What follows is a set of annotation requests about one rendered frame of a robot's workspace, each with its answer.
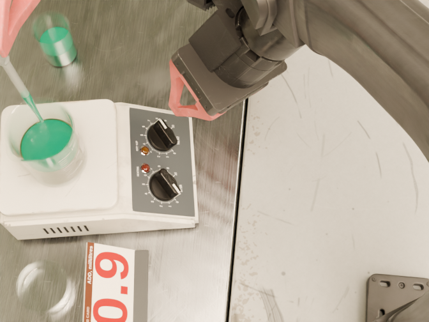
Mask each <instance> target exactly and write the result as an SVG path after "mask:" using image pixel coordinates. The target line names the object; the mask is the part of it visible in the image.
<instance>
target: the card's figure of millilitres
mask: <svg viewBox="0 0 429 322"><path fill-rule="evenodd" d="M129 292H130V251H125V250H118V249H111V248H107V247H99V246H94V264H93V293H92V308H91V322H128V317H129Z"/></svg>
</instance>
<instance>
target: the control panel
mask: <svg viewBox="0 0 429 322"><path fill-rule="evenodd" d="M129 115H130V155H131V176H132V209H133V211H136V212H144V213H157V214H165V215H179V216H186V217H195V203H194V193H193V173H192V153H191V143H190V123H189V117H184V116H175V115H174V114H167V113H162V112H155V111H148V110H144V109H136V108H131V107H130V109H129ZM158 119H162V120H164V121H165V122H166V124H167V126H168V127H170V128H171V129H172V131H173V133H174V135H175V137H176V139H177V144H176V145H175V146H174V147H172V148H171V149H170V150H168V151H158V150H157V149H155V148H153V147H152V145H151V144H150V143H149V140H148V138H147V133H148V130H149V129H150V127H151V126H152V125H154V123H155V122H156V121H157V120H158ZM143 147H147V148H148V150H149V152H148V153H147V154H144V153H143V152H142V148H143ZM145 164H146V165H148V166H149V170H148V172H145V171H144V170H143V169H142V166H143V165H145ZM160 169H166V170H167V172H168V173H169V174H171V175H172V176H173V177H174V178H175V180H176V181H177V185H178V187H179V188H180V189H181V194H179V195H178V196H177V197H175V198H173V199H171V200H169V201H161V200H159V199H157V198H156V197H155V196H154V195H153V194H152V192H151V189H150V186H149V182H150V179H151V177H152V176H153V175H154V174H156V173H157V172H158V171H159V170H160Z"/></svg>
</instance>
